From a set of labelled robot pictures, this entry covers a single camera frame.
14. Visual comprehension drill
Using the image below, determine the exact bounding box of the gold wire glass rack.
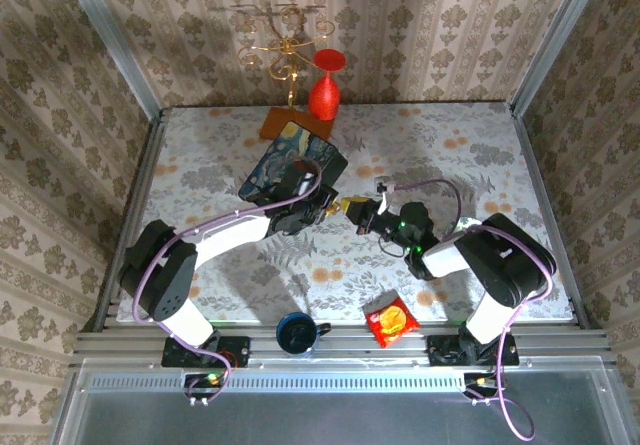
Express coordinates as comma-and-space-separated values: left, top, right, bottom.
238, 18, 335, 139

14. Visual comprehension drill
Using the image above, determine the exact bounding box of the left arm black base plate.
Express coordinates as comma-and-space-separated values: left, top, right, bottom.
160, 335, 251, 369

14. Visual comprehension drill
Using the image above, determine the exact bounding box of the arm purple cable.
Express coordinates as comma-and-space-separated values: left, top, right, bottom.
133, 157, 324, 406
389, 178, 557, 441

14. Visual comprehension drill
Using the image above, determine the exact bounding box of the floral table mat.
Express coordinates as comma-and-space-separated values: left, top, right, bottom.
115, 102, 574, 324

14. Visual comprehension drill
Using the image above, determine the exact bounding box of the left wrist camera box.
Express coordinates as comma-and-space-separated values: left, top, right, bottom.
292, 158, 324, 194

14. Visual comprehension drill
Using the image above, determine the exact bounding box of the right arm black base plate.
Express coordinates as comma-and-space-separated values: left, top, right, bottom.
428, 333, 520, 368

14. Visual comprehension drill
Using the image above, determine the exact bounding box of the grey metal vented cover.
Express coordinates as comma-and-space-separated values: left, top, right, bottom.
49, 357, 640, 445

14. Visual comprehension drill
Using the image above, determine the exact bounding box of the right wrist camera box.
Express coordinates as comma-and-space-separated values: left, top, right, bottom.
373, 177, 397, 216

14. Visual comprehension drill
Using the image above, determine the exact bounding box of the starry night painted box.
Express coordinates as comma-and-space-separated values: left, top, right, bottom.
237, 120, 349, 204

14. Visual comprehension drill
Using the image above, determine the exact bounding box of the dark blue mug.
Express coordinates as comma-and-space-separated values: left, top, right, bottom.
275, 311, 333, 356

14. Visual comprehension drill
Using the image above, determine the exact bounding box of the red wine glass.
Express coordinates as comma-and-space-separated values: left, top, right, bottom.
307, 48, 347, 121

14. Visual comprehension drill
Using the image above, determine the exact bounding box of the aluminium frame rail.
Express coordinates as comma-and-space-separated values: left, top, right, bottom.
74, 322, 611, 366

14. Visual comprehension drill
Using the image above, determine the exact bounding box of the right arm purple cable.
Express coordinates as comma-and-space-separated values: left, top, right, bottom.
389, 178, 557, 441

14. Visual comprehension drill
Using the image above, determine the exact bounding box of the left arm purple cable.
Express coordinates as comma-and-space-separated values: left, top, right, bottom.
133, 157, 324, 406

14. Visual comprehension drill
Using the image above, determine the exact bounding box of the red snack packet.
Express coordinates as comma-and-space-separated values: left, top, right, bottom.
361, 289, 420, 349

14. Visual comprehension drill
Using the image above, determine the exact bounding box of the aluminium corner post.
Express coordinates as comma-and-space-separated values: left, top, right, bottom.
59, 0, 164, 116
509, 0, 609, 116

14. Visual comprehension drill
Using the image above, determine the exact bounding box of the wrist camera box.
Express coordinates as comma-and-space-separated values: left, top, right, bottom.
373, 177, 397, 216
292, 158, 324, 194

